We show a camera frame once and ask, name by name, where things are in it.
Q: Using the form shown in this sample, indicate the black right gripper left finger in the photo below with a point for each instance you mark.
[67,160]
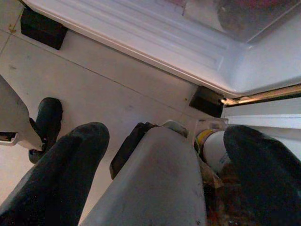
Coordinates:
[54,183]

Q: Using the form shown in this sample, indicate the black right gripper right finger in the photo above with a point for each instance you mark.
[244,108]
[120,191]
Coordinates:
[270,183]

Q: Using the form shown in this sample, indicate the white fridge door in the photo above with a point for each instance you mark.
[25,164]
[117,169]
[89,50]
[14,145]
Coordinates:
[270,115]

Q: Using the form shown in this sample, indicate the clear fridge door shelf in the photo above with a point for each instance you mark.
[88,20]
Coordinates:
[211,123]

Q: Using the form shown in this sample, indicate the black fridge foot block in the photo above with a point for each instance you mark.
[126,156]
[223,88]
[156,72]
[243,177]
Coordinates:
[205,102]
[42,30]

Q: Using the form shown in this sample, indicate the clear fridge crisper drawer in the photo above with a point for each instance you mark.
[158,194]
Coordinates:
[247,18]

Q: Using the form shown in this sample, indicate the white fridge body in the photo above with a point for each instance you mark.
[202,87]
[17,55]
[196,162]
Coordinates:
[141,35]

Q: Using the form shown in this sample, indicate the patterned brown floor mat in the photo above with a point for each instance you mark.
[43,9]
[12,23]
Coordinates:
[223,195]

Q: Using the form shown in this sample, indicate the white bottle with yellow band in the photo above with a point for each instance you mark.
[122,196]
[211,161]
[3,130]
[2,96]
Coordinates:
[214,148]

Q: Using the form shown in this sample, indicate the black robot left foot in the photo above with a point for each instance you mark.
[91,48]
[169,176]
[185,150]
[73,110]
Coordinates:
[49,113]

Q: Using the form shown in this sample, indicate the black robot foot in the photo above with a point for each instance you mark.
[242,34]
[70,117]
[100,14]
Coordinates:
[129,150]
[49,113]

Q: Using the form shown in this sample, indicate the black robot right foot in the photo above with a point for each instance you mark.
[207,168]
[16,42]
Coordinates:
[129,150]

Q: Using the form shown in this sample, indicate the silver robot left leg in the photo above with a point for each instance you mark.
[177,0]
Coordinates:
[11,113]

